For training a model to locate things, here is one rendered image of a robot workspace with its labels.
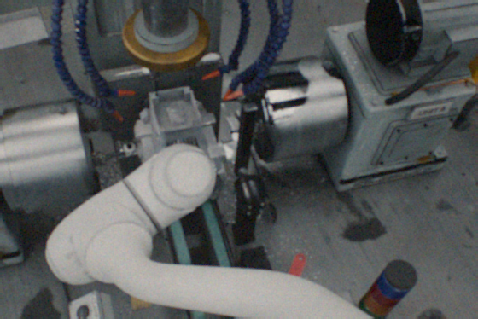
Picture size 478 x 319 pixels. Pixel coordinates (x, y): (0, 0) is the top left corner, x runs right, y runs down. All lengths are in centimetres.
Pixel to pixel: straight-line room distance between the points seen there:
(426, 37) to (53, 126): 84
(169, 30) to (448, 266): 96
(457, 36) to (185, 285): 88
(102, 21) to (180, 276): 83
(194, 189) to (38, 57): 121
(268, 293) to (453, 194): 115
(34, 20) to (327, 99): 167
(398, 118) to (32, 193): 87
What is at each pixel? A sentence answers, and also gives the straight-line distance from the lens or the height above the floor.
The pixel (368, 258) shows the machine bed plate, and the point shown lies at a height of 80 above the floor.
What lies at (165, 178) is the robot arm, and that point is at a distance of 82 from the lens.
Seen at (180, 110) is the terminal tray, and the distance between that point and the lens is 132.
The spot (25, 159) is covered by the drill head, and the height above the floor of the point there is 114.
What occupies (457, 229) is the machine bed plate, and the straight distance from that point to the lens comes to 168.
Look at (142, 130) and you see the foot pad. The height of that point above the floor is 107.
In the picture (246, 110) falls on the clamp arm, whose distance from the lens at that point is 117.
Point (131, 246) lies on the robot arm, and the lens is 81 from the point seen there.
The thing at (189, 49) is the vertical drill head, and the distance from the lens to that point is 116.
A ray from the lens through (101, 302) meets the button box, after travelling 116.
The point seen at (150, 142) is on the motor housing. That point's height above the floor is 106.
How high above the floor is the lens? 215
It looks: 58 degrees down
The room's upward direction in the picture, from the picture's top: 4 degrees clockwise
